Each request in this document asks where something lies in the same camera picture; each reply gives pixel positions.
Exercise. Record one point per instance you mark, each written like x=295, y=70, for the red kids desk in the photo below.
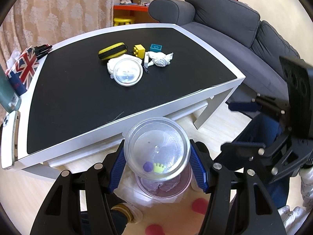
x=140, y=12

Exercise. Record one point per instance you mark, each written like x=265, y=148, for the grey sofa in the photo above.
x=238, y=33

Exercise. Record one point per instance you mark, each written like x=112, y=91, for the union jack tissue box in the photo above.
x=21, y=69

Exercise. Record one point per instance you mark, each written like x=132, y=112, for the clear plastic container lid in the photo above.
x=127, y=72

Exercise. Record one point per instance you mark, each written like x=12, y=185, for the white smartphone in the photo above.
x=9, y=138

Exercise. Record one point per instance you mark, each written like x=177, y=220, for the yellow black zip case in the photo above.
x=112, y=51

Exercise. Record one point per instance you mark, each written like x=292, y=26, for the teal thermos bottle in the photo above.
x=10, y=101

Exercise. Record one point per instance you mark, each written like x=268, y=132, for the yellow plastic stool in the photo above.
x=123, y=20

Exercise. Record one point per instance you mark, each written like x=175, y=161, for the yellow toy brick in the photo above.
x=139, y=51

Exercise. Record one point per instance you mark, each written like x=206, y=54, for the beige patterned curtain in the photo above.
x=38, y=22

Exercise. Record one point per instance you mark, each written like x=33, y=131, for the white rectangular bar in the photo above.
x=146, y=59

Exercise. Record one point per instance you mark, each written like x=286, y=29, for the pink trash bin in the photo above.
x=165, y=190

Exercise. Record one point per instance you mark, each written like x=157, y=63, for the white tissue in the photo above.
x=159, y=59

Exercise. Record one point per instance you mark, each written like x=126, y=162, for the white zip pouch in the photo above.
x=112, y=62

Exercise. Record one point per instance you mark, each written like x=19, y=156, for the clear plastic round container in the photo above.
x=157, y=149

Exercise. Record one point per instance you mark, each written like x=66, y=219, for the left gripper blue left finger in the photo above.
x=117, y=168

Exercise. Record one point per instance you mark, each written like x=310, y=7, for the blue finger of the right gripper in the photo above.
x=244, y=106
x=242, y=149

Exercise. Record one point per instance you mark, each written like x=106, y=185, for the black table mat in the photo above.
x=75, y=93

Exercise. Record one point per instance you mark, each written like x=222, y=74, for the teal small box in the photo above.
x=155, y=47

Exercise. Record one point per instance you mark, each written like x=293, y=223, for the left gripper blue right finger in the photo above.
x=198, y=164

